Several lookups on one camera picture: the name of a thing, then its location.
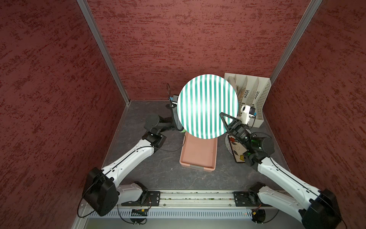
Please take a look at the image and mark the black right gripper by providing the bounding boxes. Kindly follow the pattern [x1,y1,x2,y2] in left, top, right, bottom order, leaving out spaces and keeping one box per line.
[218,112,253,150]

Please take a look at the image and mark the multicolour speckled round plate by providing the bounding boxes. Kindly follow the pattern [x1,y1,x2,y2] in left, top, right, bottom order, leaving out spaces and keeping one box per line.
[225,134,237,156]

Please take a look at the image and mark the square floral cream plate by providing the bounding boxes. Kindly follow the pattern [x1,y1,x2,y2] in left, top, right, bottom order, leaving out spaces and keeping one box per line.
[231,136,247,163]

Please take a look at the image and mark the green striped round plate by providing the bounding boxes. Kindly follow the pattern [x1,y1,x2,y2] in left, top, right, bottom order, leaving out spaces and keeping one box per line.
[177,74,239,139]

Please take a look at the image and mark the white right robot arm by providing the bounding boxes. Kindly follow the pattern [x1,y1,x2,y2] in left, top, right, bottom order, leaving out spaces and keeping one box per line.
[220,112,343,229]

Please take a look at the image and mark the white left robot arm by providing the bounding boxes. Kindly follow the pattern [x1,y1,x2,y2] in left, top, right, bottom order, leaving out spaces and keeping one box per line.
[82,104,183,216]

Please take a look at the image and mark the pink plastic basket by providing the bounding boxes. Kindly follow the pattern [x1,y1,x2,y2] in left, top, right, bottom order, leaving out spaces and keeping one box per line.
[180,132,218,172]

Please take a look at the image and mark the white plastic file organizer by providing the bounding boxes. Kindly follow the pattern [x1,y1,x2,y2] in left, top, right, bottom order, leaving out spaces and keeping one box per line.
[224,73,271,128]

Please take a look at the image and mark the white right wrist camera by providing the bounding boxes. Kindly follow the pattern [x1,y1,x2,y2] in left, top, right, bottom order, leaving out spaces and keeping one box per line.
[239,105,256,125]

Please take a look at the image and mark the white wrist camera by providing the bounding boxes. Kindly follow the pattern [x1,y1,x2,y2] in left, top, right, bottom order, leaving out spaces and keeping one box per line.
[169,95,179,105]
[239,105,256,125]

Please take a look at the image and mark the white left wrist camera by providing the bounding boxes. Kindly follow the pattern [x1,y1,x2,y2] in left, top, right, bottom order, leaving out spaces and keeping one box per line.
[169,95,179,105]

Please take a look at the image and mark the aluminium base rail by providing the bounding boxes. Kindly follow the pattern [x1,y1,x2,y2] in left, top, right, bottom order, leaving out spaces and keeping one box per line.
[113,190,269,209]

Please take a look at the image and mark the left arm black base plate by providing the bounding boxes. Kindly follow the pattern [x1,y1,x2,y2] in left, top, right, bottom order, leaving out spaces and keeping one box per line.
[121,191,161,207]

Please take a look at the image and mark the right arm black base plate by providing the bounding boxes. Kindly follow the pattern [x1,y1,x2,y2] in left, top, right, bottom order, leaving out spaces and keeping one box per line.
[233,191,262,207]

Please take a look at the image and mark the white perforated cable duct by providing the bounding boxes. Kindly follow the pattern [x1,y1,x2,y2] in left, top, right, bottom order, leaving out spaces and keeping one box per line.
[104,209,253,220]

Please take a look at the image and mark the right aluminium corner post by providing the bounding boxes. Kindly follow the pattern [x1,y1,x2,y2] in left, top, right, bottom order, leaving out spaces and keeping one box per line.
[270,0,322,85]

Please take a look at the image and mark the aluminium corner post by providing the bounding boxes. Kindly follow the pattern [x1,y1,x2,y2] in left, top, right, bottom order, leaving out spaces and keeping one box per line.
[77,0,130,106]
[270,0,322,85]

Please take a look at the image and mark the left aluminium corner post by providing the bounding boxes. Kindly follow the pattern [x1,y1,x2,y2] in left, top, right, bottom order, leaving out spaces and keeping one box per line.
[77,0,130,106]

